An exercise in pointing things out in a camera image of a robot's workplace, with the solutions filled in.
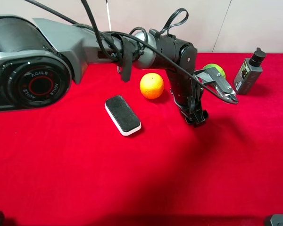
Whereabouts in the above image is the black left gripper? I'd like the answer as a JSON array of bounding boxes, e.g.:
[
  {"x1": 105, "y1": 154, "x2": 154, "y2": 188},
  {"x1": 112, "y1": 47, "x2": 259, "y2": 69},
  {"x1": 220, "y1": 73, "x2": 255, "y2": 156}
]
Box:
[{"x1": 166, "y1": 70, "x2": 208, "y2": 127}]

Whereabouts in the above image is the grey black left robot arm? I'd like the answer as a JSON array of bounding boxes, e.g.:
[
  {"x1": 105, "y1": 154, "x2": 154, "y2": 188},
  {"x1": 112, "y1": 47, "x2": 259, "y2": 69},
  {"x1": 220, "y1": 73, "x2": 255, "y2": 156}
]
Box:
[{"x1": 0, "y1": 15, "x2": 208, "y2": 126}]

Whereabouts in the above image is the dark object bottom right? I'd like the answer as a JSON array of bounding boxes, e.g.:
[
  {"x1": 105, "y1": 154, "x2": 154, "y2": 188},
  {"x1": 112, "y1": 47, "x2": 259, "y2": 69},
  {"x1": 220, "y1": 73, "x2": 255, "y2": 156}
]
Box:
[{"x1": 264, "y1": 214, "x2": 283, "y2": 226}]

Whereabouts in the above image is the green mango fruit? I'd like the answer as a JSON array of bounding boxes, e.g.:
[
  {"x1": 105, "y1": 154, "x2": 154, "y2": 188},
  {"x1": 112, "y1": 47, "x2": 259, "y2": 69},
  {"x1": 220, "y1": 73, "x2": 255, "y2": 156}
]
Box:
[{"x1": 202, "y1": 64, "x2": 226, "y2": 78}]

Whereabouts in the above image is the orange fruit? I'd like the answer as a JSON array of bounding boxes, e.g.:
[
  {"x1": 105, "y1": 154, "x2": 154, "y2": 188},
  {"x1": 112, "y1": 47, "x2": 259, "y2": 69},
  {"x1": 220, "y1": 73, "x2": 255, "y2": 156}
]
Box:
[{"x1": 140, "y1": 73, "x2": 164, "y2": 99}]

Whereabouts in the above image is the dark grey lotion bottle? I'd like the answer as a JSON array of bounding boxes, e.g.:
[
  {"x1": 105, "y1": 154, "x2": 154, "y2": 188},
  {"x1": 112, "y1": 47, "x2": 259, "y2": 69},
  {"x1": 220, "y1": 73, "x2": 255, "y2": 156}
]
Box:
[{"x1": 233, "y1": 48, "x2": 266, "y2": 95}]

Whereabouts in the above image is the black white board eraser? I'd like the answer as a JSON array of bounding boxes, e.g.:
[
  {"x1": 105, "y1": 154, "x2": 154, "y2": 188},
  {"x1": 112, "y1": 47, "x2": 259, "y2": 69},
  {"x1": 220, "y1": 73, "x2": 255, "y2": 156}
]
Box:
[{"x1": 105, "y1": 95, "x2": 142, "y2": 136}]

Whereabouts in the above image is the red table cloth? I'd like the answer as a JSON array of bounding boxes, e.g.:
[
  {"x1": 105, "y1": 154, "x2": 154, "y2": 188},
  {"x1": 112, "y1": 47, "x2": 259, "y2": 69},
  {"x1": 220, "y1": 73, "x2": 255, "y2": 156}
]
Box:
[{"x1": 0, "y1": 54, "x2": 283, "y2": 226}]

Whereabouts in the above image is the white pole behind table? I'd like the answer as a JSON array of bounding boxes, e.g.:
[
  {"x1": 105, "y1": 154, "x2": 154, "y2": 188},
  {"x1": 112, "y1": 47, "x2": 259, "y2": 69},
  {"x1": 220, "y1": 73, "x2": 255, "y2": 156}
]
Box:
[{"x1": 105, "y1": 0, "x2": 112, "y2": 32}]

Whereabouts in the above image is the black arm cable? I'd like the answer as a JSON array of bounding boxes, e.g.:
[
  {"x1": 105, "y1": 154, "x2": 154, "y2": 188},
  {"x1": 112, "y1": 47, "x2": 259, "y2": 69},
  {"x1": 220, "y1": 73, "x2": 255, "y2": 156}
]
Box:
[{"x1": 23, "y1": 0, "x2": 239, "y2": 118}]

